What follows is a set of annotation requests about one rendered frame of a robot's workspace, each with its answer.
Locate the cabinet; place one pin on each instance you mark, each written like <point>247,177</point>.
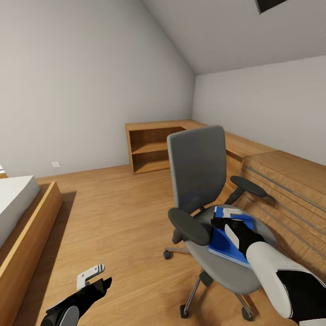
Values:
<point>294,208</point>

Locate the folder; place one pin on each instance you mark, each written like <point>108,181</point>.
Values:
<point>221,245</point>

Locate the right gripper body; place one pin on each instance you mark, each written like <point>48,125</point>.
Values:
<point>219,222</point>

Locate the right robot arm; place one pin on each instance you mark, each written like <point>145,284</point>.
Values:
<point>294,291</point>

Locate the swivel chair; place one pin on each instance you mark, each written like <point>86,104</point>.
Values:
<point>198,171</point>

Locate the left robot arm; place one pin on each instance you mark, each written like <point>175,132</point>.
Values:
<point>68,311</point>

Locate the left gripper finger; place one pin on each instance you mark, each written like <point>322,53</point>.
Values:
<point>107,283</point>

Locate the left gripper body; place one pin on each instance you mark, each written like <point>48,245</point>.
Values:
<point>93,292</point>

